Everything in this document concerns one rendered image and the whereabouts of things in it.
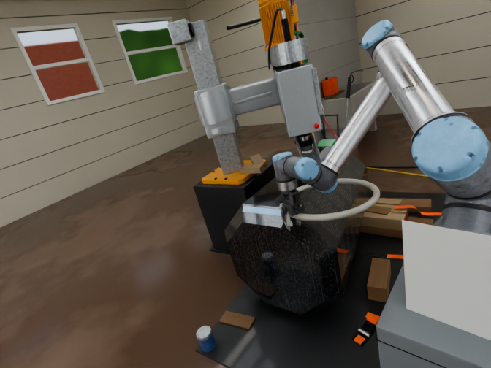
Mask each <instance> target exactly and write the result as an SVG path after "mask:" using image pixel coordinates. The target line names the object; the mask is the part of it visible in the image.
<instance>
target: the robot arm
mask: <svg viewBox="0 0 491 368"><path fill-rule="evenodd" d="M362 46H363V48H364V49H365V50H366V51H367V52H368V54H369V55H370V57H371V58H372V60H373V63H374V64H375V65H376V66H377V67H378V72H377V74H376V82H375V83H374V85H373V87H372V88H371V89H370V91H369V92H368V94H367V96H366V97H365V98H364V100H363V101H362V103H361V105H360V106H359V108H358V109H357V111H356V112H355V113H354V115H353V117H352V118H351V120H350V121H349V123H348V124H347V126H346V127H345V129H344V130H343V132H342V133H341V135H340V136H339V137H338V139H337V141H336V142H335V144H334V145H333V146H332V148H331V150H330V151H329V153H328V154H327V156H326V157H325V159H324V160H323V161H322V162H321V164H320V165H319V166H318V164H317V163H316V161H315V160H313V159H312V158H308V157H296V156H292V153H291V152H284V153H279V154H277V155H275V156H273V166H274V170H275V176H276V180H277V184H278V190H279V191H281V193H282V194H281V195H280V196H279V197H277V199H275V200H274V202H275V204H281V203H282V208H281V217H282V219H283V221H284V223H285V225H286V227H287V229H288V230H289V231H291V226H293V223H292V221H291V220H290V215H291V216H293V215H297V214H299V213H301V212H304V211H305V206H304V202H303V200H300V199H298V198H297V193H299V192H298V190H297V189H296V188H297V179H299V180H301V181H303V182H304V183H306V184H309V185H310V186H312V187H313V188H315V189H316V190H317V191H321V192H322V193H330V192H332V191H333V190H334V189H335V188H336V186H337V184H338V179H337V176H338V175H339V173H340V171H341V170H342V168H343V166H344V165H345V164H346V162H347V161H348V159H349V158H350V156H351V154H352V153H353V152H354V150H355V149H356V147H357V146H358V144H359V143H360V142H361V140H362V138H363V137H364V136H365V134H366V133H367V131H368V129H369V128H370V127H371V125H372V124H373V122H374V120H375V119H376V118H377V117H378V115H379V113H380V112H381V111H382V109H383V108H384V106H385V104H386V103H387V102H388V100H389V98H390V97H391V95H393V96H394V98H395V101H396V102H397V104H398V106H399V108H400V109H401V111H402V113H403V115H404V116H405V118H406V120H407V122H408V124H409V126H410V127H411V130H412V131H413V133H414V134H413V136H412V138H411V145H412V148H411V152H412V156H413V159H414V161H415V163H416V165H417V166H418V167H419V169H420V170H421V171H422V172H423V173H425V174H426V175H427V176H428V177H429V178H430V179H431V180H433V181H434V182H435V183H436V184H437V185H438V186H439V187H441V188H442V189H443V190H444V191H445V192H446V198H445V202H444V208H443V211H442V213H441V215H440V217H439V218H438V220H437V221H436V222H435V223H434V224H433V225H434V226H440V227H444V228H448V229H456V230H460V231H467V232H472V233H477V234H484V235H488V236H491V144H490V142H489V140H488V139H487V138H486V136H485V134H484V132H483V131H482V130H481V129H480V128H479V127H478V126H477V125H476V124H475V123H474V122H473V120H472V119H471V117H470V116H469V115H467V114H466V113H464V112H455V111H454V110H453V109H452V107H451V106H450V104H449V103H448V101H447V100H446V99H445V98H444V96H443V95H442V93H441V92H440V91H439V89H438V88H437V87H436V85H435V83H434V82H433V81H432V80H431V79H430V77H429V75H428V74H427V72H426V71H425V70H424V69H423V68H422V66H421V64H420V63H419V62H418V61H417V59H416V58H415V56H414V55H413V53H412V52H411V51H410V48H409V46H408V45H407V43H406V42H405V41H404V39H403V38H402V37H401V35H400V34H399V33H398V32H397V30H396V29H395V27H394V26H393V24H392V23H390V22H389V21H388V20H382V21H380V22H378V23H377V24H375V25H374V26H372V27H371V28H370V29H369V30H368V31H367V32H366V34H365V35H364V37H363V38H362ZM287 213H288V214H287ZM289 213H290V215H289Z"/></svg>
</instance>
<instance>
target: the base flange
mask: <svg viewBox="0 0 491 368"><path fill-rule="evenodd" d="M243 163H244V165H250V164H253V163H252V162H251V160H243ZM255 174H256V173H255ZM255 174H244V175H242V174H241V173H240V172H234V173H230V174H227V175H223V172H222V169H221V166H220V167H219V168H217V169H215V170H214V171H212V172H211V173H210V174H208V175H206V176H205V177H203V178H202V182H203V184H225V185H239V184H243V183H244V182H246V181H247V180H248V179H249V178H251V177H252V176H253V175H255Z"/></svg>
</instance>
